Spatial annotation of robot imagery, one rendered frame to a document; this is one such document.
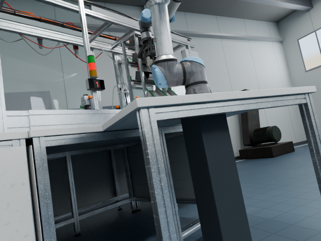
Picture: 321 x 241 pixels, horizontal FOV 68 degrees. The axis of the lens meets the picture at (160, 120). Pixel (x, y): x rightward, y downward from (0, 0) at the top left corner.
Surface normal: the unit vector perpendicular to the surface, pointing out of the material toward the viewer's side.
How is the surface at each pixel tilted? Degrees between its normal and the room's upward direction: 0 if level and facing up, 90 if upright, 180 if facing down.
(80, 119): 90
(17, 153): 90
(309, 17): 90
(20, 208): 90
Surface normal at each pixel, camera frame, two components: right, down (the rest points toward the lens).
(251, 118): 0.53, -0.19
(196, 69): 0.16, -0.15
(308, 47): -0.89, 0.11
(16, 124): 0.70, -0.21
